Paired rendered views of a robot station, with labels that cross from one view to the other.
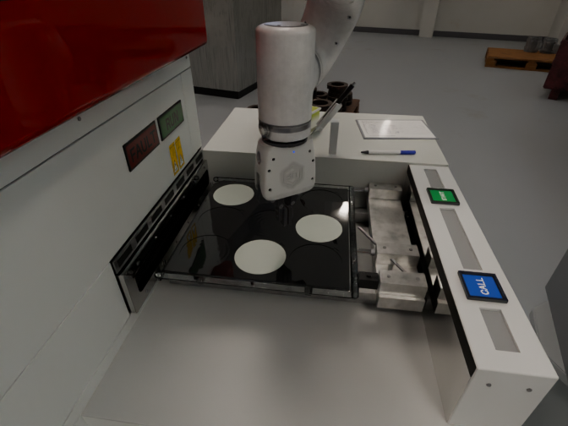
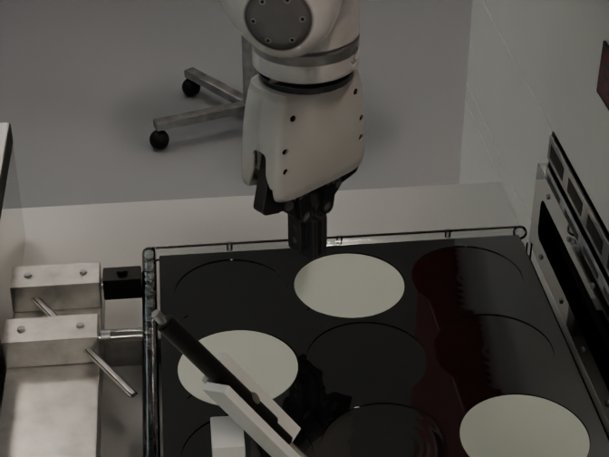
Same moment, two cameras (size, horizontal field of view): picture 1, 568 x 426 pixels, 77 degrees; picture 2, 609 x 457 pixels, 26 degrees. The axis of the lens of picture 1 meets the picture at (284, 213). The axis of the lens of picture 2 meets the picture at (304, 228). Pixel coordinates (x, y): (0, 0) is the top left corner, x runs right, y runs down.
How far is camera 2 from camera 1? 149 cm
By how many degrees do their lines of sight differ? 111
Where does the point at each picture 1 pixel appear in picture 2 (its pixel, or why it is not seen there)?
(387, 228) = (53, 432)
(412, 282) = (39, 268)
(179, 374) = (408, 225)
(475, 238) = not seen: outside the picture
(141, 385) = (450, 209)
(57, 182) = not seen: outside the picture
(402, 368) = not seen: hidden behind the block
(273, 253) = (323, 291)
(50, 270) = (534, 16)
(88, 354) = (517, 155)
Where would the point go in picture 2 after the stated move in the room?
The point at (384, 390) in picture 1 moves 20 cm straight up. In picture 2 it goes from (105, 252) to (88, 81)
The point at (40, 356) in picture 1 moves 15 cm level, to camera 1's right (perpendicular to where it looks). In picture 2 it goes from (511, 63) to (378, 77)
